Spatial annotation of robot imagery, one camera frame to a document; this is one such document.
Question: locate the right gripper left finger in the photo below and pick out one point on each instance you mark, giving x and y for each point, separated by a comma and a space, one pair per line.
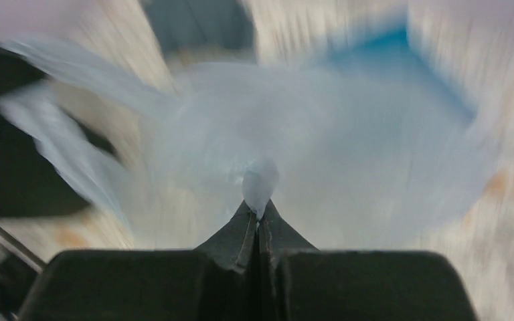
209, 282

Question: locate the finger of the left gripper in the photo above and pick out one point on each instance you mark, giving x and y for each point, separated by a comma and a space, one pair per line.
29, 184

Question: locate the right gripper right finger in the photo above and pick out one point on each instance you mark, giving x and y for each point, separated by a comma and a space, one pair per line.
301, 282

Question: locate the light blue trash bag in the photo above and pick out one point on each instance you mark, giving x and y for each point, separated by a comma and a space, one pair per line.
350, 161

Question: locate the grey-blue cloth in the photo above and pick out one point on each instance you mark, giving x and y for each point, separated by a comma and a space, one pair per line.
193, 24

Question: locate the bright blue cloth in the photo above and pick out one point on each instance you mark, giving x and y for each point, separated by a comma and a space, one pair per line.
389, 56

